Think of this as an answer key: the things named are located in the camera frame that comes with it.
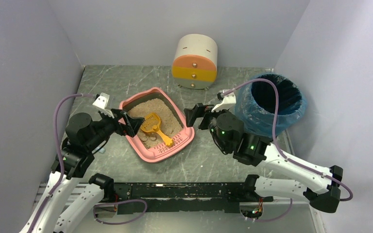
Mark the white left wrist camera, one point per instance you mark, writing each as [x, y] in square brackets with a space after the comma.
[104, 103]

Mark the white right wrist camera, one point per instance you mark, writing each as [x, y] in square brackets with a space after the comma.
[227, 100]

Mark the beige cat litter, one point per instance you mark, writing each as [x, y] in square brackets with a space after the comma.
[169, 123]

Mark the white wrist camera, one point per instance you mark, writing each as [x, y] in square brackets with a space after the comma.
[227, 100]
[104, 103]

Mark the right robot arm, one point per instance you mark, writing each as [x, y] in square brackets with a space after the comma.
[316, 185]

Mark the yellow litter scoop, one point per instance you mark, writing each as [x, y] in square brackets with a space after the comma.
[152, 124]

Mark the round pastel drawer cabinet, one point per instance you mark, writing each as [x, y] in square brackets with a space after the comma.
[195, 62]

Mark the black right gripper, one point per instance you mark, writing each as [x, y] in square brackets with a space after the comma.
[201, 116]

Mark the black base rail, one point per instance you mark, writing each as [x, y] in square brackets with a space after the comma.
[186, 197]

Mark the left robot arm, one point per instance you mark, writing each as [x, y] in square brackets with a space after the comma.
[76, 154]

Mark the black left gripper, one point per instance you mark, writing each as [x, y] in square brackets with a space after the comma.
[121, 121]

